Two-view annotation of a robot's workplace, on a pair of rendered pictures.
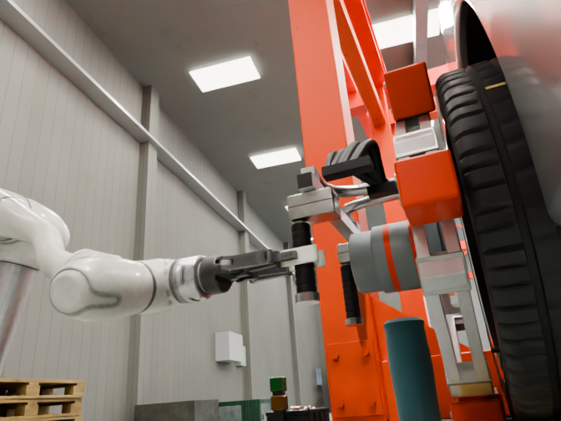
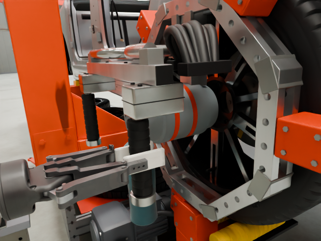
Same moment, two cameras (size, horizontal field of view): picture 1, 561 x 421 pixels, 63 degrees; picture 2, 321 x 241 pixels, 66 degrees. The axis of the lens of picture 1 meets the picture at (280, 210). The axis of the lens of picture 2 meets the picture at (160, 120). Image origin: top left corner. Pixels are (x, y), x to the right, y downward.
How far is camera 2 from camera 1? 0.71 m
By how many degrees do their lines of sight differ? 61
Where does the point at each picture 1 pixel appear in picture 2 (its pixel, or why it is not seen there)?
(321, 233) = (20, 29)
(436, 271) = (278, 189)
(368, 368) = (69, 147)
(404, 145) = (284, 75)
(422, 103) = (267, 7)
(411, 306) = not seen: hidden behind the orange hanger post
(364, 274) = (152, 137)
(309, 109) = not seen: outside the picture
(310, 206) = (161, 105)
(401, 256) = (185, 125)
